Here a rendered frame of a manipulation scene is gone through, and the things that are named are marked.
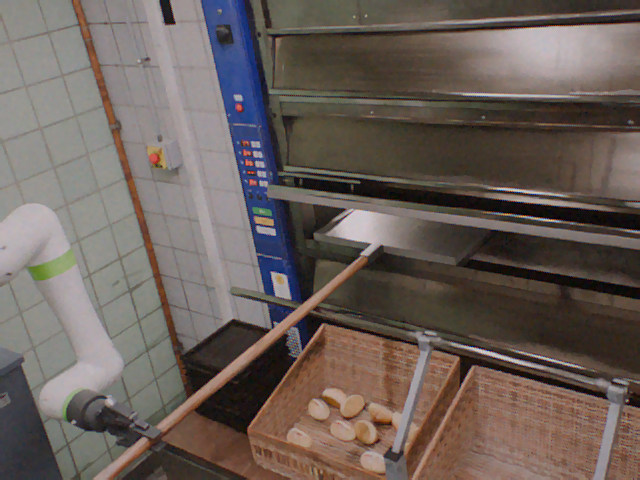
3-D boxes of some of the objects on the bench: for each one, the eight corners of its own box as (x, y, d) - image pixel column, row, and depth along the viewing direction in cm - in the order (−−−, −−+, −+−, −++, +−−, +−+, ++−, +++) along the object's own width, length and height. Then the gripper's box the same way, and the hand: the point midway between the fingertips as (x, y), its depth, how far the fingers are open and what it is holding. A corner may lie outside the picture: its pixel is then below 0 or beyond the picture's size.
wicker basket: (478, 432, 251) (471, 361, 239) (670, 494, 218) (670, 413, 207) (405, 538, 217) (393, 459, 205) (618, 634, 184) (615, 542, 172)
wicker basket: (333, 383, 287) (322, 320, 276) (470, 424, 255) (463, 354, 243) (252, 466, 253) (235, 397, 241) (399, 527, 220) (387, 449, 209)
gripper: (100, 378, 190) (164, 404, 176) (116, 429, 196) (179, 459, 182) (74, 396, 185) (139, 424, 170) (92, 448, 191) (155, 480, 177)
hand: (150, 437), depth 178 cm, fingers closed on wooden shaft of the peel, 3 cm apart
